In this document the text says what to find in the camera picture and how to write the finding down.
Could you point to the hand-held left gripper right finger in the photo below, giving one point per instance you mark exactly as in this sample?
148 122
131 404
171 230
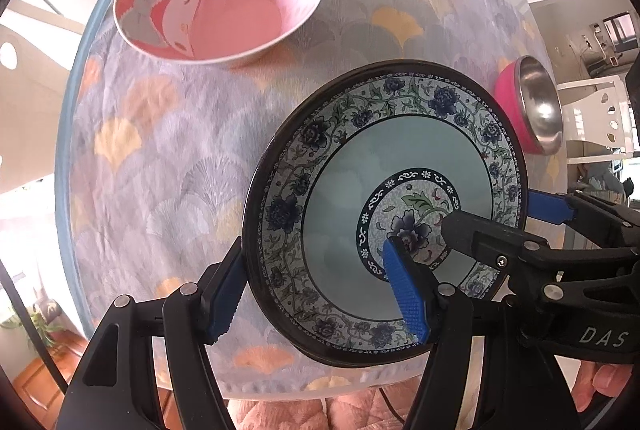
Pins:
407 295

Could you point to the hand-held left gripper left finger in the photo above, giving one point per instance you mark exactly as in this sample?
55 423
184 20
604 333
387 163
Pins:
227 290

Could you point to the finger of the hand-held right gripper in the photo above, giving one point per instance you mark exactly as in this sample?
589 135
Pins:
547 207
490 237

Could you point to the steel bowl with pink outside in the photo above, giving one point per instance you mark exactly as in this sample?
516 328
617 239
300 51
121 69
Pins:
540 100

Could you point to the wide floral rim ceramic plate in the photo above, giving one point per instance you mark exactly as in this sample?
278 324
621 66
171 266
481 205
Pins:
340 190

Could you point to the person's right hand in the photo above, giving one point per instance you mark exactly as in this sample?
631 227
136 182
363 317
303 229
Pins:
600 382

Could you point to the pink quilted cloth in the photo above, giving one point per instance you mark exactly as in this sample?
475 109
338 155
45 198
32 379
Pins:
300 410

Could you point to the green potted plant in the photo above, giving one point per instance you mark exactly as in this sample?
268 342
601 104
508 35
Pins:
35 320

